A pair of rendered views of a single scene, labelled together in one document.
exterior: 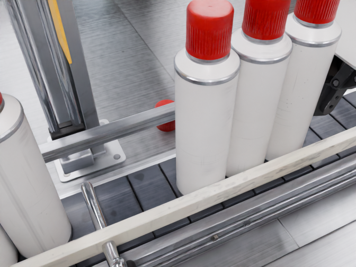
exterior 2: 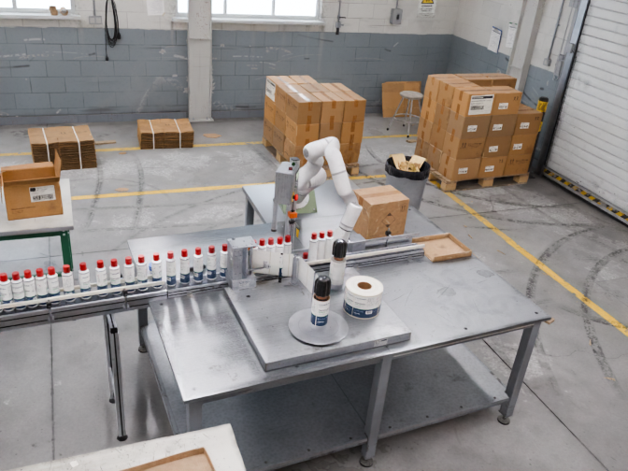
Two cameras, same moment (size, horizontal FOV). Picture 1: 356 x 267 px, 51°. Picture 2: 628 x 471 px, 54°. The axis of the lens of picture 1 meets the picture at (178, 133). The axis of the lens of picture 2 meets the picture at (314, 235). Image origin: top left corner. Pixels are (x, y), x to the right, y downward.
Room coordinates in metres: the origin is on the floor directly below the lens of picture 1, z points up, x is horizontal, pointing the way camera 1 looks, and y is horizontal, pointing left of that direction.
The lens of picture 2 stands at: (-2.97, 0.06, 2.78)
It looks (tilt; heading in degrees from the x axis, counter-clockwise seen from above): 28 degrees down; 359
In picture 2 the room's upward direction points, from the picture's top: 5 degrees clockwise
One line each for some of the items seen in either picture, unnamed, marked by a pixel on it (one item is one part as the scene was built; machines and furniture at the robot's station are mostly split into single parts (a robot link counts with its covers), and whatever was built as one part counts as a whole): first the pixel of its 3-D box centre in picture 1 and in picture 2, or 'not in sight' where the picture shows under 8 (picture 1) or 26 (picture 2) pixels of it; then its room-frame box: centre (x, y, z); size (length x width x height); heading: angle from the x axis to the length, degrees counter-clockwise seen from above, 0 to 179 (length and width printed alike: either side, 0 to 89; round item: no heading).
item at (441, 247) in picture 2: not in sight; (441, 247); (0.64, -0.88, 0.85); 0.30 x 0.26 x 0.04; 115
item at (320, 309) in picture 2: not in sight; (321, 302); (-0.39, -0.07, 1.04); 0.09 x 0.09 x 0.29
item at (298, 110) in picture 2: not in sight; (310, 124); (4.25, 0.04, 0.45); 1.20 x 0.84 x 0.89; 24
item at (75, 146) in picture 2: not in sight; (63, 148); (3.53, 2.76, 0.16); 0.65 x 0.54 x 0.32; 117
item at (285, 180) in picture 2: not in sight; (287, 183); (0.26, 0.16, 1.38); 0.17 x 0.10 x 0.19; 170
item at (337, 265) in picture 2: not in sight; (337, 264); (0.00, -0.16, 1.03); 0.09 x 0.09 x 0.30
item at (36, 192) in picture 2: not in sight; (31, 183); (0.85, 1.89, 0.97); 0.51 x 0.39 x 0.37; 27
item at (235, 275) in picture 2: not in sight; (241, 263); (-0.04, 0.37, 1.01); 0.14 x 0.13 x 0.26; 115
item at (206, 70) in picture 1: (204, 114); (313, 248); (0.24, -0.02, 0.98); 0.05 x 0.05 x 0.20
